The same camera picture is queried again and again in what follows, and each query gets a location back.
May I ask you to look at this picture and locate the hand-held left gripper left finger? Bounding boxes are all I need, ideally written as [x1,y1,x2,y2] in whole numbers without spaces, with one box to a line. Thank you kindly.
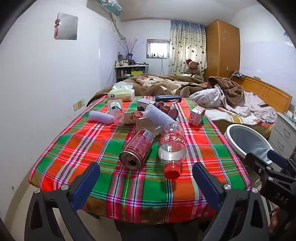
[24,162,101,241]

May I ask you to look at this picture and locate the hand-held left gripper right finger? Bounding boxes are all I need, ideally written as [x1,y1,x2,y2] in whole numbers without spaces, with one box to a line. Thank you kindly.
[192,162,271,241]

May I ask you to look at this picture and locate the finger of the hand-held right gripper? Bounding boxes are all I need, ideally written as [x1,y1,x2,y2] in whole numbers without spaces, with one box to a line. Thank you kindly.
[267,149,296,178]
[245,151,274,179]

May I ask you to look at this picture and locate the white trash bin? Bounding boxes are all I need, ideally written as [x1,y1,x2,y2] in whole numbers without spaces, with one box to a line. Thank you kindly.
[224,124,274,164]

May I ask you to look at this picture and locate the clear bottle with red cap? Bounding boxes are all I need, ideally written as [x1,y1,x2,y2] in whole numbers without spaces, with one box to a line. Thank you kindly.
[158,121,187,180]

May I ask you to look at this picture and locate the red cartoon drink can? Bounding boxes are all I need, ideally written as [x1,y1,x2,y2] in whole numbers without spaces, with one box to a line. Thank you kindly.
[119,129,154,169]
[156,101,179,120]

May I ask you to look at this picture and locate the pink white drink carton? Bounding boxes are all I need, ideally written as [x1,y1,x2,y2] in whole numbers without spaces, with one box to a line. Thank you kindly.
[188,107,206,127]

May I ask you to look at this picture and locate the beige carton with red print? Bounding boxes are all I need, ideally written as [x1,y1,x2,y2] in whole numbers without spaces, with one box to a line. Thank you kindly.
[120,111,146,126]

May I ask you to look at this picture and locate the white yogurt cup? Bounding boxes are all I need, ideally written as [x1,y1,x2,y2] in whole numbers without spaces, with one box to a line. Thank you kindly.
[107,99,123,117]

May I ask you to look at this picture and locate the brown cardboard box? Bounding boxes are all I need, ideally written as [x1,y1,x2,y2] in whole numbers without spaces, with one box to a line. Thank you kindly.
[135,116,162,137]

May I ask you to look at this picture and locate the small printed drink carton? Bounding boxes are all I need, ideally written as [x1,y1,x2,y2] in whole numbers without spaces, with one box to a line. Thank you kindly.
[136,98,156,113]

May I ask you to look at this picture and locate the person's right hand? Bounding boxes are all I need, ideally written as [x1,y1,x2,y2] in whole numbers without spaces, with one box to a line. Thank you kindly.
[269,205,296,235]

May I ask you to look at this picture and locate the grey nightstand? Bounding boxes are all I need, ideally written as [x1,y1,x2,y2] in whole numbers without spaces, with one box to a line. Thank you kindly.
[268,111,296,158]

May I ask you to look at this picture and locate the plaid tablecloth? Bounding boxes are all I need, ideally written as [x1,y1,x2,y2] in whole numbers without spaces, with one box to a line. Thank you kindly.
[29,95,252,224]

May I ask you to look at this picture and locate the floral bed sheet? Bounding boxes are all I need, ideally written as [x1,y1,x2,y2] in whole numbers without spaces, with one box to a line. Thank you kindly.
[205,109,275,139]

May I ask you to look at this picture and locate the lilac garment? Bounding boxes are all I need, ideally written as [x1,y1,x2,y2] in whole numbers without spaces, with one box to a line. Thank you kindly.
[217,90,278,127]

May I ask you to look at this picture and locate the wooden bed headboard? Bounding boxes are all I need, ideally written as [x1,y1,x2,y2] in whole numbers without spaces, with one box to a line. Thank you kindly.
[232,75,293,114]

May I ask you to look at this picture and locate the white floral quilt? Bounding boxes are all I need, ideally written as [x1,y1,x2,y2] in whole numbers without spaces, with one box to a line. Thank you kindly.
[190,85,225,108]

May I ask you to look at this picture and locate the dark glasses case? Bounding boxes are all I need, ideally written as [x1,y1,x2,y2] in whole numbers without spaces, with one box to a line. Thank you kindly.
[155,95,182,103]

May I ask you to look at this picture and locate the green white tissue pack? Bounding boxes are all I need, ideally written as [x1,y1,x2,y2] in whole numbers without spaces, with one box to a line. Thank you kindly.
[107,82,136,102]

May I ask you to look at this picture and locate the brown fleece blanket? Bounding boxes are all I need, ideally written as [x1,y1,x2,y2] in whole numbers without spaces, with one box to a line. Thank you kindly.
[87,74,245,109]

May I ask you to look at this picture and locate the brown teddy bear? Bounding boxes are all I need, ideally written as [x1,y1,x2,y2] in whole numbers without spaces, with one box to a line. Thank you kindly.
[185,59,201,76]

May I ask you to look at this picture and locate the cluttered storage shelf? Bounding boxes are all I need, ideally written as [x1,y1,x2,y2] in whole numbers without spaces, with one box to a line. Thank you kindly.
[114,64,149,85]

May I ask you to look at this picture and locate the wooden wardrobe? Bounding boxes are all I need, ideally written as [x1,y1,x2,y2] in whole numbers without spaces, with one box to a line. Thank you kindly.
[205,20,241,81]

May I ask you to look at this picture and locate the patterned curtain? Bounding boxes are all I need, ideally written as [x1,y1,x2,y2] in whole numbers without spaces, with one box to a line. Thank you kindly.
[168,20,207,76]

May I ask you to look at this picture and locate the dry decorative branches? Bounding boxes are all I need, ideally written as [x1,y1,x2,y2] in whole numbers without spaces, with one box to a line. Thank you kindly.
[118,38,139,59]

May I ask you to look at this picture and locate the small window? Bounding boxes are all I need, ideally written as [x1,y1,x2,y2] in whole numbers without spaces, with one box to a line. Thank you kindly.
[146,39,171,59]

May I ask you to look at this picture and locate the air conditioner pipe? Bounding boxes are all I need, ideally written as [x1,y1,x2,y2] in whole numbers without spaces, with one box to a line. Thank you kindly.
[109,13,126,40]

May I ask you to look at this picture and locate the red hanging ornament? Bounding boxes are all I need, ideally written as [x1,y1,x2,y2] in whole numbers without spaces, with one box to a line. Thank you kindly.
[54,13,61,39]

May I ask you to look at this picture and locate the beige wall socket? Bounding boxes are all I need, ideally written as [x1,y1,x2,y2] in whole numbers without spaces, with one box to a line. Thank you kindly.
[73,99,85,111]

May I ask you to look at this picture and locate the square wall mirror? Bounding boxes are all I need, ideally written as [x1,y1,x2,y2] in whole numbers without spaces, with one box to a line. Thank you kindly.
[54,13,78,40]

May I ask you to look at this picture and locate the wall air conditioner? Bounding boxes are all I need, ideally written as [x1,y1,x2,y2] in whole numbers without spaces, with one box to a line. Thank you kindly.
[86,0,123,16]

